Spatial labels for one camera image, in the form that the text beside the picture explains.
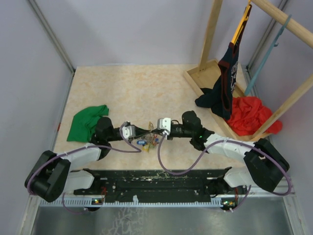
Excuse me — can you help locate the blue clothes hanger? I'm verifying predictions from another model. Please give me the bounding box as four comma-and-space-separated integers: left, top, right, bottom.
244, 14, 292, 96

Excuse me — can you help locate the yellow clothes hanger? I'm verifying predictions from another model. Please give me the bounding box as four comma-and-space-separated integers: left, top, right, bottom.
231, 0, 252, 45

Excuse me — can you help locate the dark navy jersey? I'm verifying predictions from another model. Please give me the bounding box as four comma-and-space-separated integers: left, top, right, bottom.
195, 41, 245, 120

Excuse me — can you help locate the large metal keyring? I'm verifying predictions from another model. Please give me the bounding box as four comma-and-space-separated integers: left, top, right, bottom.
147, 121, 155, 138

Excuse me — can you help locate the green cloth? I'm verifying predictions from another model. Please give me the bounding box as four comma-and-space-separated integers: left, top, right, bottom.
67, 105, 109, 142

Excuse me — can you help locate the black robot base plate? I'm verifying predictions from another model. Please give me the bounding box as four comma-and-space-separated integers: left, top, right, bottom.
74, 168, 243, 195

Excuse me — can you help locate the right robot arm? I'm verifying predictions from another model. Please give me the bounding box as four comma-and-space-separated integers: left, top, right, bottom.
152, 111, 292, 195

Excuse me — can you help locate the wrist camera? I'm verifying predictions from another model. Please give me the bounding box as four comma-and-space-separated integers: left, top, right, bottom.
120, 122, 135, 140
157, 117, 171, 132

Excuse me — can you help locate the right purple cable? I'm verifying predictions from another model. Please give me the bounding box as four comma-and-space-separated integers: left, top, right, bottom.
158, 131, 293, 213

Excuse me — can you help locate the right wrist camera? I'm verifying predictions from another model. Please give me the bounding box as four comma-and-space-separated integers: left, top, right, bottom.
157, 117, 171, 132

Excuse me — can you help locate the red cloth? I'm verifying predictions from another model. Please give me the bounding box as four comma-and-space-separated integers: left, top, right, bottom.
226, 96, 272, 136

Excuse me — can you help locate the bunch of tagged keys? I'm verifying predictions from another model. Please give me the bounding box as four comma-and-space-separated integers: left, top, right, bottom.
136, 135, 159, 152

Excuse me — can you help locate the aluminium frame rail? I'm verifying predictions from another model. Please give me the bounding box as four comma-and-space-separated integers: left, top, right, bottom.
30, 177, 295, 209

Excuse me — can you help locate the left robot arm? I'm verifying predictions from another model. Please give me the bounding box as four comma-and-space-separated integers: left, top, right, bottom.
24, 117, 151, 202

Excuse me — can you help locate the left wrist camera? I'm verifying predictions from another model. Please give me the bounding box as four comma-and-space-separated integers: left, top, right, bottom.
120, 122, 135, 140

